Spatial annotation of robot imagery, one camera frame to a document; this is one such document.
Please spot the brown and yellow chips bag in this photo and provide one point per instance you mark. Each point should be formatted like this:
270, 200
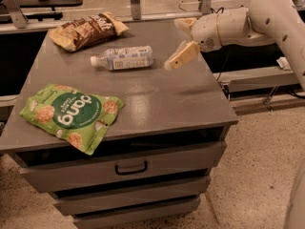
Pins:
84, 32

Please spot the black drawer handle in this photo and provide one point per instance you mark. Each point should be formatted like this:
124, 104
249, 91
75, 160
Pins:
131, 169

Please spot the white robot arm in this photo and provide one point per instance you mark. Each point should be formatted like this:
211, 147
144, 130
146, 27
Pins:
263, 22

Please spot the green dang rice chips bag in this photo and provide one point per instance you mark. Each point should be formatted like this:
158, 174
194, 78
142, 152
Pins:
67, 113

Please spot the grey drawer cabinet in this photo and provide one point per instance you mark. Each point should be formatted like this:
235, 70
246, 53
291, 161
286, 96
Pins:
175, 120

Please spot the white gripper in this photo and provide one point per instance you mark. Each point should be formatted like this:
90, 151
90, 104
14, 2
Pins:
205, 31

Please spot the clear blue plastic water bottle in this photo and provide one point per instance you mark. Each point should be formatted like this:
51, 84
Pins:
124, 58

